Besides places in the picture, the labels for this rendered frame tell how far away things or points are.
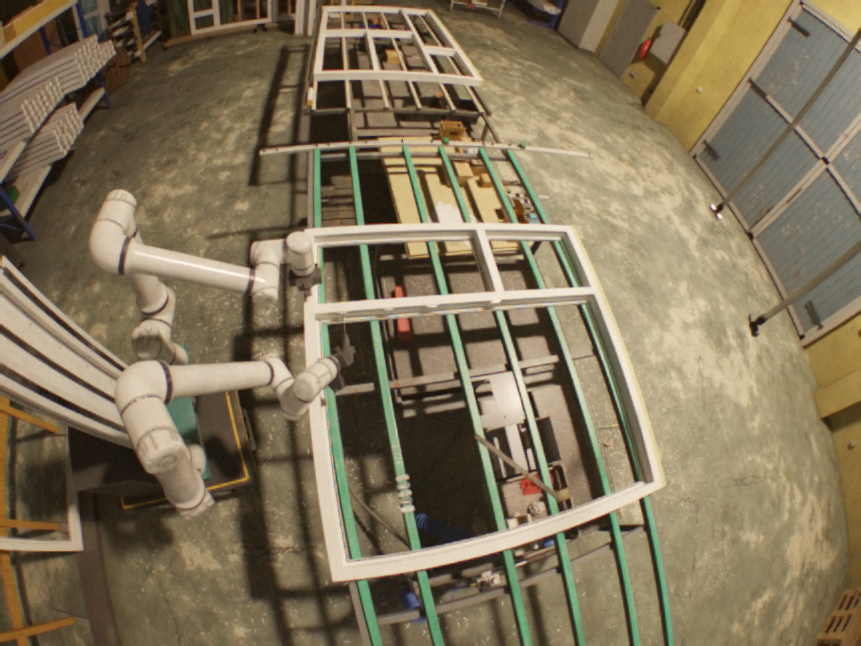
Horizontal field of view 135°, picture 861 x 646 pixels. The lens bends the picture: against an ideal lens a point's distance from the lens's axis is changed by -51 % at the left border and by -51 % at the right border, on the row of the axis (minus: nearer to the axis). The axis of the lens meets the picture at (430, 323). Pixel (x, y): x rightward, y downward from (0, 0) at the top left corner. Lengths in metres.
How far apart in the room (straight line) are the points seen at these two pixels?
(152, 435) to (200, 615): 1.91
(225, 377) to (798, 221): 6.84
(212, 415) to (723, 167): 7.66
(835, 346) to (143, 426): 6.97
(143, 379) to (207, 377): 0.22
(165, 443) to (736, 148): 7.52
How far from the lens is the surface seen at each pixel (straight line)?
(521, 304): 1.77
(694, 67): 7.99
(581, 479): 1.99
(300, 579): 2.36
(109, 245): 1.20
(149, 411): 0.89
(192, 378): 1.04
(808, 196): 6.66
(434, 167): 2.67
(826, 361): 6.73
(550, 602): 2.67
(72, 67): 5.14
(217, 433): 2.12
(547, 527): 1.50
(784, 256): 6.76
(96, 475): 1.86
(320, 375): 1.19
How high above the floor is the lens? 2.26
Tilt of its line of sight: 61 degrees down
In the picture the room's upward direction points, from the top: 21 degrees clockwise
